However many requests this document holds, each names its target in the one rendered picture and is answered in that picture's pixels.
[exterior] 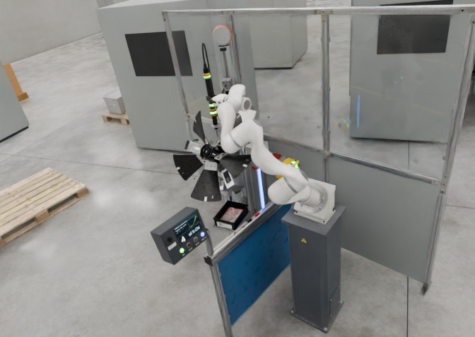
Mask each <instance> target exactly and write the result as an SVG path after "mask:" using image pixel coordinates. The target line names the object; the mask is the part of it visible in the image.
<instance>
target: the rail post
mask: <svg viewBox="0 0 475 337"><path fill-rule="evenodd" d="M209 268H210V271H211V277H212V280H213V286H214V289H215V292H216V298H217V301H218V306H219V310H220V313H221V318H222V322H223V328H224V331H225V337H233V331H232V327H231V324H230V318H229V314H228V308H227V304H226V301H225V295H224V291H223V286H222V282H221V276H220V273H219V269H218V264H216V265H215V266H214V267H212V266H210V265H209Z"/></svg>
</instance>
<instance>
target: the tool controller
mask: <svg viewBox="0 0 475 337"><path fill-rule="evenodd" d="M201 232H204V236H203V237H201V235H200V234H201ZM184 233H185V234H186V236H187V239H188V241H187V242H185V243H184V244H183V245H182V246H181V244H180V242H179V240H178V237H180V236H181V235H183V234H184ZM150 234H151V236H152V238H153V240H154V242H155V244H156V246H157V248H158V251H159V252H160V255H161V257H162V259H163V261H165V262H168V263H169V264H172V265H175V264H176V263H177V262H179V261H180V260H181V259H183V258H184V257H185V256H186V255H188V253H190V252H191V251H192V250H194V249H195V248H196V247H198V246H199V245H200V244H201V243H202V242H204V241H205V240H206V239H208V238H209V235H208V232H207V231H206V228H205V226H204V223H203V220H202V219H201V216H200V213H199V211H198V209H197V208H191V207H185V208H183V209H182V210H181V211H179V212H178V213H176V214H175V215H174V216H172V217H171V218H169V219H168V220H166V221H165V222H164V223H162V224H161V225H159V226H158V227H156V228H155V229H154V230H152V231H150ZM195 237H197V238H198V240H197V242H194V238H195ZM188 242H190V243H191V247H187V243H188ZM181 248H183V249H184V252H183V253H180V249H181Z"/></svg>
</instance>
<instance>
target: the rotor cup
mask: <svg viewBox="0 0 475 337"><path fill-rule="evenodd" d="M206 150H207V153H205V151H206ZM221 153H225V151H224V150H223V149H222V147H221V146H217V148H216V146H212V145H211V144H209V143H207V144H205V145H203V146H202V147H201V150H200V156H201V158H202V159H204V160H209V161H210V162H217V165H218V164H220V161H219V160H215V159H214V158H215V157H216V156H217V155H219V154H221ZM213 154H215V155H213Z"/></svg>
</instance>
